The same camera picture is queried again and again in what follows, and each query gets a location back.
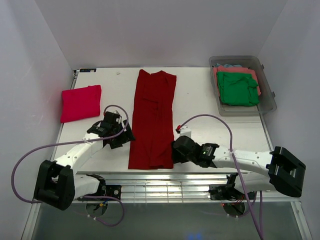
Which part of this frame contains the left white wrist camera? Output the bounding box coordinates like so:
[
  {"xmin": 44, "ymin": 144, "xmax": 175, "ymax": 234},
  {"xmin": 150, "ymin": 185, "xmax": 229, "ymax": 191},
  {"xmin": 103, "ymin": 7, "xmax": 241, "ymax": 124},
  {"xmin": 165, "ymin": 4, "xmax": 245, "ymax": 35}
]
[{"xmin": 110, "ymin": 110, "xmax": 122, "ymax": 124}]

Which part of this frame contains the folded pink red t shirt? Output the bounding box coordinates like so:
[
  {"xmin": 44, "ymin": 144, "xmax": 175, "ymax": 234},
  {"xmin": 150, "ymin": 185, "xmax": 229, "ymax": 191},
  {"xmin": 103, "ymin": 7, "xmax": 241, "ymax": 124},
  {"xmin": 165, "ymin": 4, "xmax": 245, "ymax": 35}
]
[{"xmin": 60, "ymin": 85, "xmax": 102, "ymax": 124}]

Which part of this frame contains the salmon pink t shirt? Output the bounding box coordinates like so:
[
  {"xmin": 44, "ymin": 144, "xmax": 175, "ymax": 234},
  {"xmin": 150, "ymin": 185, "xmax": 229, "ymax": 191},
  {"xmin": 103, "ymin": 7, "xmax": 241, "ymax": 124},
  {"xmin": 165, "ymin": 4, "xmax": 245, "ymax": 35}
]
[{"xmin": 213, "ymin": 66, "xmax": 261, "ymax": 97}]

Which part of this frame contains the light blue t shirt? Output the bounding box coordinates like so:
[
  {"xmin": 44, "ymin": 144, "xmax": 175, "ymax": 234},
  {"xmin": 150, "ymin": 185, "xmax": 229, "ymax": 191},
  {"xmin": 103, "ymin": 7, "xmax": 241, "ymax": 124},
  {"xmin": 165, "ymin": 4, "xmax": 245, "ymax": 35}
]
[{"xmin": 215, "ymin": 63, "xmax": 243, "ymax": 68}]

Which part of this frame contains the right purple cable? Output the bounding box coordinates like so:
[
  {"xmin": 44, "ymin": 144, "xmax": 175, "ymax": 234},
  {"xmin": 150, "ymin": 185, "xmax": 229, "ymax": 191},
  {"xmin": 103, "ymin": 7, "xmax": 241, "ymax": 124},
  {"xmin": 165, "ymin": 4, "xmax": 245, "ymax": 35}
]
[{"xmin": 177, "ymin": 114, "xmax": 265, "ymax": 240}]

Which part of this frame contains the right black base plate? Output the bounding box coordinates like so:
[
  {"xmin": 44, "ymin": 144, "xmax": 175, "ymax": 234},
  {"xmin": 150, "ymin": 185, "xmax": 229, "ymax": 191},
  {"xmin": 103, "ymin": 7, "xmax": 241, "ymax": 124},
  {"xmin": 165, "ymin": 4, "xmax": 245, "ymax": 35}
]
[{"xmin": 208, "ymin": 184, "xmax": 245, "ymax": 201}]

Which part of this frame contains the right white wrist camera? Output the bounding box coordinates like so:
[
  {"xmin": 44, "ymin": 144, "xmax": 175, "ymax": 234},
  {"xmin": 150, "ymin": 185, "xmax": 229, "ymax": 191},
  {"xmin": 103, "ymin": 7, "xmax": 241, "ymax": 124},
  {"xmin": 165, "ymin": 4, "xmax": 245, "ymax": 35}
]
[{"xmin": 175, "ymin": 125, "xmax": 192, "ymax": 138}]

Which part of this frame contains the green t shirt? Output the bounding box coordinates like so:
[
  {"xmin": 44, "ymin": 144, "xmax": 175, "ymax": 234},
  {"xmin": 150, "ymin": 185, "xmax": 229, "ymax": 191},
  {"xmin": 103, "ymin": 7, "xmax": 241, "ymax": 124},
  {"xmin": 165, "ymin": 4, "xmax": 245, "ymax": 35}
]
[{"xmin": 216, "ymin": 71, "xmax": 260, "ymax": 107}]

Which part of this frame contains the clear plastic bin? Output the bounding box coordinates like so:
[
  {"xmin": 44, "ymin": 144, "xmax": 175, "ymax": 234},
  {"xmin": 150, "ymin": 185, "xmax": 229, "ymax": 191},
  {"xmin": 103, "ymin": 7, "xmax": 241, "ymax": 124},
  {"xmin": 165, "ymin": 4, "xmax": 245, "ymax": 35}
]
[{"xmin": 209, "ymin": 55, "xmax": 277, "ymax": 117}]

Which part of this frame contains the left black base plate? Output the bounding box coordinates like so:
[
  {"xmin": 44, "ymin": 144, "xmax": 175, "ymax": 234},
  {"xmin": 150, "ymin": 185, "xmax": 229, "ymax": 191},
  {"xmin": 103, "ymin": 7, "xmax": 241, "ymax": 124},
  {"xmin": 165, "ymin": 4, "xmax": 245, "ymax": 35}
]
[{"xmin": 102, "ymin": 185, "xmax": 122, "ymax": 200}]

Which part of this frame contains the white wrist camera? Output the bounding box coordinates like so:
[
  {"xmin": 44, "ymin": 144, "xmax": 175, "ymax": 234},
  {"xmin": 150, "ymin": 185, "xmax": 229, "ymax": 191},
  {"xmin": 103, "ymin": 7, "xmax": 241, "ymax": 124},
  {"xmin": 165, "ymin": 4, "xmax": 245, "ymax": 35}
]
[
  {"xmin": 110, "ymin": 110, "xmax": 122, "ymax": 124},
  {"xmin": 175, "ymin": 125, "xmax": 192, "ymax": 138}
]

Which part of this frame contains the dark red t shirt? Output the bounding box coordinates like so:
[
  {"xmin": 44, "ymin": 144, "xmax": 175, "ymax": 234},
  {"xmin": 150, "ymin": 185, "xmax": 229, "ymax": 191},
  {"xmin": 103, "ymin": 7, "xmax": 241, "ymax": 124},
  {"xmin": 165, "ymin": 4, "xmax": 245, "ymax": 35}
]
[{"xmin": 128, "ymin": 69, "xmax": 177, "ymax": 170}]

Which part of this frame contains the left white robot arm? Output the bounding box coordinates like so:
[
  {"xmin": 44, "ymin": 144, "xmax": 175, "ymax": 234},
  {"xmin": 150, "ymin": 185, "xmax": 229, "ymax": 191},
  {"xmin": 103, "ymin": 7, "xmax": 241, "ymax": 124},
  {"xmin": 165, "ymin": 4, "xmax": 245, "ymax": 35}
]
[{"xmin": 33, "ymin": 111, "xmax": 135, "ymax": 210}]

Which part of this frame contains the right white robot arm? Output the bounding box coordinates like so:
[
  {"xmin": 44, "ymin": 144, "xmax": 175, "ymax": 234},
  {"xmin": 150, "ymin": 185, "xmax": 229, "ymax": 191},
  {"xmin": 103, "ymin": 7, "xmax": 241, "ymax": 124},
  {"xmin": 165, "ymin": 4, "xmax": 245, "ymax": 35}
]
[{"xmin": 171, "ymin": 135, "xmax": 306, "ymax": 200}]

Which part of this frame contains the blue label sticker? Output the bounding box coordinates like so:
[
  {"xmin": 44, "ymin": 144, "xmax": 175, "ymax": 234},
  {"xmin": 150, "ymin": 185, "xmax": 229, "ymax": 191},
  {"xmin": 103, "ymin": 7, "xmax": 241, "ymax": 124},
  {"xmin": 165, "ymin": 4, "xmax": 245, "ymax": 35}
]
[{"xmin": 79, "ymin": 68, "xmax": 97, "ymax": 73}]

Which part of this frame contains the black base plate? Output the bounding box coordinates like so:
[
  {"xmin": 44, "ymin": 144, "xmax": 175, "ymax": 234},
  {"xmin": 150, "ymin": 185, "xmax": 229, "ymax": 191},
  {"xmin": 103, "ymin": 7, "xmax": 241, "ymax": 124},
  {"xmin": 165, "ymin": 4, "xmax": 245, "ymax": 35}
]
[
  {"xmin": 102, "ymin": 185, "xmax": 122, "ymax": 200},
  {"xmin": 208, "ymin": 184, "xmax": 245, "ymax": 201}
]

